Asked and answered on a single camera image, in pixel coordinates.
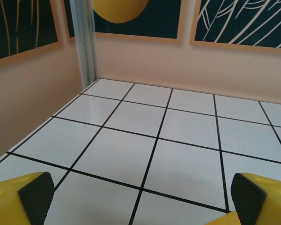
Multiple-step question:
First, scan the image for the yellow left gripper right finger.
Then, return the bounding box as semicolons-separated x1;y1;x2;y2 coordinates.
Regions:
205;172;281;225

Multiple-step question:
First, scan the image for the aluminium corner post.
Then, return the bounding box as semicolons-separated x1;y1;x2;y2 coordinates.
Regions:
69;0;99;86

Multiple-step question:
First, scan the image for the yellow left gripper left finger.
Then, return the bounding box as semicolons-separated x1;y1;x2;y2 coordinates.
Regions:
0;172;55;225

